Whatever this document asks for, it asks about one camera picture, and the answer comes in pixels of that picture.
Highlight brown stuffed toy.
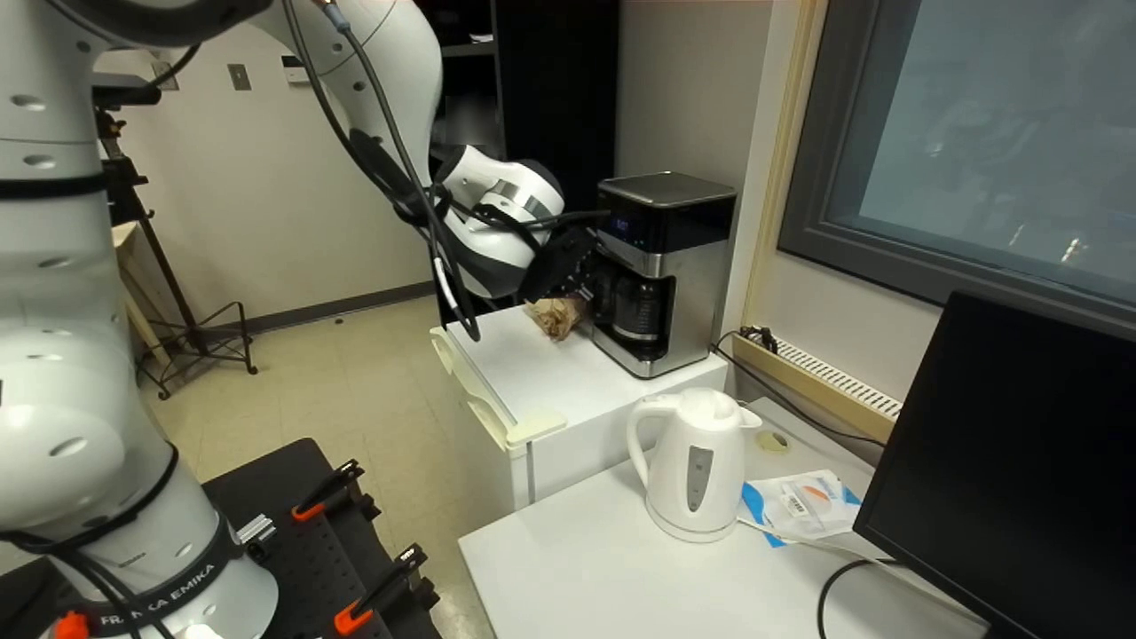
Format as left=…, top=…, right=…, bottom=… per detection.
left=525, top=295, right=588, bottom=346

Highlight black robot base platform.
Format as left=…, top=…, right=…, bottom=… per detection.
left=0, top=432, right=448, bottom=639

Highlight white electric kettle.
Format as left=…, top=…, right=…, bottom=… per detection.
left=623, top=384, right=767, bottom=548

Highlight black computer monitor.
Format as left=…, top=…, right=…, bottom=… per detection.
left=850, top=288, right=1136, bottom=639

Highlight orange and black clamp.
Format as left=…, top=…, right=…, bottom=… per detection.
left=288, top=456, right=383, bottom=528
left=328, top=540, right=443, bottom=639

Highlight grey framed window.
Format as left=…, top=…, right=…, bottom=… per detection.
left=775, top=0, right=1136, bottom=346

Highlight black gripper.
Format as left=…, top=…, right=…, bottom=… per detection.
left=515, top=208, right=615, bottom=311

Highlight black and silver coffeemaker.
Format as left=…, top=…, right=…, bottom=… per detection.
left=581, top=167, right=741, bottom=384

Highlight white mini fridge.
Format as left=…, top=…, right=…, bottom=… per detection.
left=426, top=299, right=739, bottom=520

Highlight black camera tripod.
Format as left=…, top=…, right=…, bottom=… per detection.
left=88, top=67, right=262, bottom=400

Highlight glass coffee carafe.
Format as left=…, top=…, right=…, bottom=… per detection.
left=588, top=251, right=675, bottom=347

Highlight thin black monitor cable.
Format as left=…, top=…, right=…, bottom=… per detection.
left=813, top=554, right=881, bottom=639

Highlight cream long fridge handle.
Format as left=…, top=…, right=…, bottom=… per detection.
left=426, top=325, right=515, bottom=443

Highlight white baseboard heater grille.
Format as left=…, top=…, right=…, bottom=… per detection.
left=719, top=326, right=908, bottom=447

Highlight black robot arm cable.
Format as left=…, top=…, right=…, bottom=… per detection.
left=275, top=0, right=483, bottom=347

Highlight blue and white packet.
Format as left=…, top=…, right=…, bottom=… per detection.
left=735, top=467, right=871, bottom=550

